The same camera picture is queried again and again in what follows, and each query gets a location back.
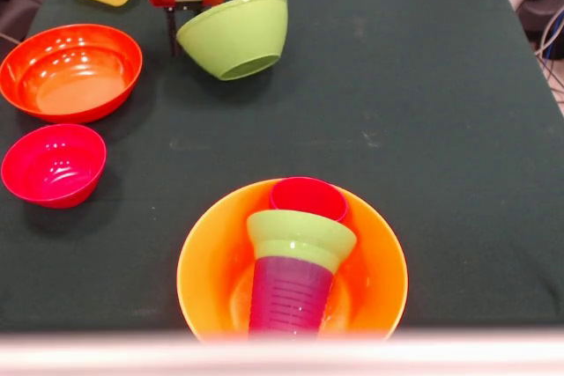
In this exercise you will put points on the large green bowl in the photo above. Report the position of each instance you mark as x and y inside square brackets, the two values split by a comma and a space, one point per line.
[233, 37]

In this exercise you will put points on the small pink bowl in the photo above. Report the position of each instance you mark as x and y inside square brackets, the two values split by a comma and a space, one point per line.
[53, 169]

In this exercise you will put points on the pink cup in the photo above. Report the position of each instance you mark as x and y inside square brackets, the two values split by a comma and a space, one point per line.
[308, 197]

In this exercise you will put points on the large orange bowl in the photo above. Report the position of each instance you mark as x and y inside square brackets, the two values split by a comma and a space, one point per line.
[211, 261]

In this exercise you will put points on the small green bowl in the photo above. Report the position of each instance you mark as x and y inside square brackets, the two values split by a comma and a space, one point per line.
[304, 235]

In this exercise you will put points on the purple cup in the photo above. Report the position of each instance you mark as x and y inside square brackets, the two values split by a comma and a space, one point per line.
[291, 297]

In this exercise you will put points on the wide red-orange bowl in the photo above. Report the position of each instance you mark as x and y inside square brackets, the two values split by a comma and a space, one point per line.
[70, 76]

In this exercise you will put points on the dark green tablecloth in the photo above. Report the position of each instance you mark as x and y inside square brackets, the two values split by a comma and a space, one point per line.
[440, 173]

